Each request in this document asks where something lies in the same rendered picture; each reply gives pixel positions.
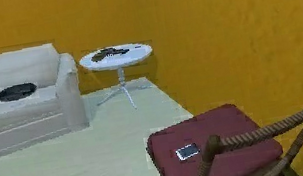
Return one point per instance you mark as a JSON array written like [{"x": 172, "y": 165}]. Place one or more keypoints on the white round side table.
[{"x": 117, "y": 61}]

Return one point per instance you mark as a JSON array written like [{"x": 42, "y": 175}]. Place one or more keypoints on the black elongated object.
[{"x": 107, "y": 53}]

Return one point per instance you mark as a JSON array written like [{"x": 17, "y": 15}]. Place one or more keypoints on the grey phone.
[{"x": 187, "y": 151}]

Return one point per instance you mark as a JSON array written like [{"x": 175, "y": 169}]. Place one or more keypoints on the wooden chair with red cushion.
[{"x": 219, "y": 166}]

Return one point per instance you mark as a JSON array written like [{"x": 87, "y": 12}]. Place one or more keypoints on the black oval object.
[{"x": 17, "y": 92}]

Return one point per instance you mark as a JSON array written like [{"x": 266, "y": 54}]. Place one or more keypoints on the white sofa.
[{"x": 19, "y": 120}]

